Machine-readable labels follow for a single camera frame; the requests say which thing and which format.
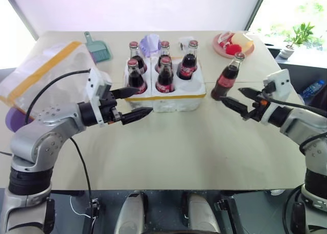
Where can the pale yellow bread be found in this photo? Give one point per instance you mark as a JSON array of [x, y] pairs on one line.
[[244, 41]]

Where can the white foam crate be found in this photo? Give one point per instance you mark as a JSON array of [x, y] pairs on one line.
[[189, 91]]

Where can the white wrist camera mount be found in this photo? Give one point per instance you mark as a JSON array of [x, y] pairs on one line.
[[95, 87], [279, 80]]

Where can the purple plastic basin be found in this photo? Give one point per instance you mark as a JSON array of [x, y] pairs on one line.
[[14, 120]]

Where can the black side desk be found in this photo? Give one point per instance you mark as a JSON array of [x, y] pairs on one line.
[[306, 70]]

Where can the pink plate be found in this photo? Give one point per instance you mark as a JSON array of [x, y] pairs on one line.
[[219, 51]]

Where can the grey rounded robot leg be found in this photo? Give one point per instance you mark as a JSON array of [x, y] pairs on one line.
[[131, 213], [200, 213]]

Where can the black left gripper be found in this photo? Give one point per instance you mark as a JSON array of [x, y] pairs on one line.
[[108, 108]]

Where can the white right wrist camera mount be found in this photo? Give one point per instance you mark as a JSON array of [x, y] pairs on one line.
[[279, 80]]

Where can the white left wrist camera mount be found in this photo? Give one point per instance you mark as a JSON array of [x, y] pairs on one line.
[[95, 87]]

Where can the blue plastic water bottle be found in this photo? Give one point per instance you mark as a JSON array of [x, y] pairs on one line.
[[313, 88]]

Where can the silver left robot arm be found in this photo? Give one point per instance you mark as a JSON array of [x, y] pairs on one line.
[[38, 139]]

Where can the green potted plant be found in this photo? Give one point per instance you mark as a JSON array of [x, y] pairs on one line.
[[297, 37]]

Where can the glass cola bottle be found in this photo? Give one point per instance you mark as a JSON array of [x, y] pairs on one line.
[[226, 80], [188, 65], [136, 79], [139, 60], [164, 50], [165, 80]]

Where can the red round fruit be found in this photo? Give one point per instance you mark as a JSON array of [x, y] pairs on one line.
[[233, 49]]

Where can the dark window frame post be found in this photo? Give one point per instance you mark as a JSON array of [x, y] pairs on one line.
[[256, 9]]

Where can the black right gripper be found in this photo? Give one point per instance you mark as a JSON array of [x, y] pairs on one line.
[[258, 110]]

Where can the red white cola can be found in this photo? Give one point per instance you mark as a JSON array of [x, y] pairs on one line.
[[224, 38]]

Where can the clear plastic bag yellow stripe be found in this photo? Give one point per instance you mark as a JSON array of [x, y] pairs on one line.
[[53, 65]]

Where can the green dustpan with brush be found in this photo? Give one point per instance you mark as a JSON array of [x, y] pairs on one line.
[[101, 51]]

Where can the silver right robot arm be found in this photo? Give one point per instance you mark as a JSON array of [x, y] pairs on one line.
[[304, 126]]

